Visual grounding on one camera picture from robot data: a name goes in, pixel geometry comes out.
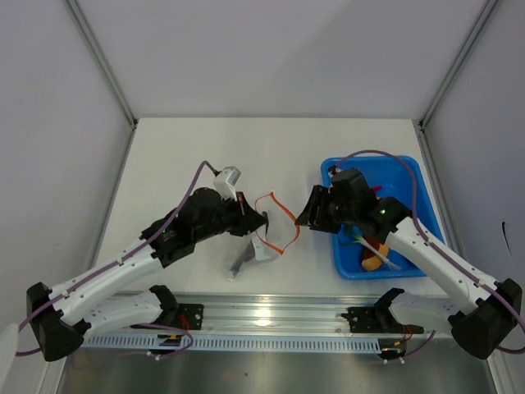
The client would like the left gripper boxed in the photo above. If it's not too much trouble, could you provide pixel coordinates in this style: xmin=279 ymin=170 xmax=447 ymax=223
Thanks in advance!
xmin=194 ymin=191 xmax=267 ymax=243

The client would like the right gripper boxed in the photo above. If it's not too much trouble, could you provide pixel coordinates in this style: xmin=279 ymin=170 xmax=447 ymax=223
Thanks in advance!
xmin=294 ymin=185 xmax=358 ymax=235

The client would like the clear zip top bag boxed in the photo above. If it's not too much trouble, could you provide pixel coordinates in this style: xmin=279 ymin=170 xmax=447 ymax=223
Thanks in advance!
xmin=226 ymin=190 xmax=301 ymax=282

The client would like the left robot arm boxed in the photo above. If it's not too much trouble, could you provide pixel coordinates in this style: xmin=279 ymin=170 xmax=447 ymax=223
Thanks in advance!
xmin=22 ymin=188 xmax=268 ymax=362

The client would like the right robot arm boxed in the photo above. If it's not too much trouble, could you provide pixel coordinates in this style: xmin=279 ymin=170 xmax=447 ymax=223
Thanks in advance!
xmin=295 ymin=169 xmax=524 ymax=360

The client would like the green onion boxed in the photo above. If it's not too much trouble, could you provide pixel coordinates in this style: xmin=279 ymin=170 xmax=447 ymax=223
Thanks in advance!
xmin=342 ymin=225 xmax=401 ymax=271

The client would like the blue plastic tray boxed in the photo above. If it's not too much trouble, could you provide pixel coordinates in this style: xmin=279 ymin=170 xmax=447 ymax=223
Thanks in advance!
xmin=321 ymin=155 xmax=444 ymax=280

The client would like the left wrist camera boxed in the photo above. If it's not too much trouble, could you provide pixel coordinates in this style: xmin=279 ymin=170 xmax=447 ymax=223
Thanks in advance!
xmin=213 ymin=166 xmax=241 ymax=201

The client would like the aluminium mounting rail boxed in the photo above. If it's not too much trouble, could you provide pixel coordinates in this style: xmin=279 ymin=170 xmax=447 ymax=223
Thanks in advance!
xmin=174 ymin=292 xmax=379 ymax=337

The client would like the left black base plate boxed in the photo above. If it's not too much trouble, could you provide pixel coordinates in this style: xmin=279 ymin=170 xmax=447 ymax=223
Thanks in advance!
xmin=175 ymin=304 xmax=204 ymax=331

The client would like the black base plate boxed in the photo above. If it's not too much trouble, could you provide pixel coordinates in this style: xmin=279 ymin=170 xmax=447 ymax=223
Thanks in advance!
xmin=175 ymin=304 xmax=204 ymax=331
xmin=340 ymin=306 xmax=424 ymax=334

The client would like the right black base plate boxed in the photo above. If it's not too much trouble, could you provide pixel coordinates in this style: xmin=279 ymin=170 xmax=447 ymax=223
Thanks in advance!
xmin=340 ymin=306 xmax=424 ymax=334

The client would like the white slotted cable duct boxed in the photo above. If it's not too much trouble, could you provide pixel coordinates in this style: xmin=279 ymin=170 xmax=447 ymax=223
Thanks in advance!
xmin=81 ymin=336 xmax=407 ymax=353

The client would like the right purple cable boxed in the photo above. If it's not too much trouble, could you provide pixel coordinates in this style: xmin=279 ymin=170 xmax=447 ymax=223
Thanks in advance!
xmin=327 ymin=149 xmax=525 ymax=364

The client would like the left aluminium frame post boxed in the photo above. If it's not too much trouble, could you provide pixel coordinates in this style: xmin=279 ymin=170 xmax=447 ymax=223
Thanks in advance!
xmin=62 ymin=0 xmax=138 ymax=130

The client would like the aluminium frame post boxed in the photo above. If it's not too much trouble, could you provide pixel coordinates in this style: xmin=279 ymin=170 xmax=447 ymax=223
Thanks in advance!
xmin=418 ymin=0 xmax=503 ymax=132
xmin=62 ymin=0 xmax=138 ymax=130

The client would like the right aluminium frame post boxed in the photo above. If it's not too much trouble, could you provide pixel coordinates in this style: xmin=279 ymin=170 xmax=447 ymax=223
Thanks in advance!
xmin=418 ymin=0 xmax=503 ymax=132

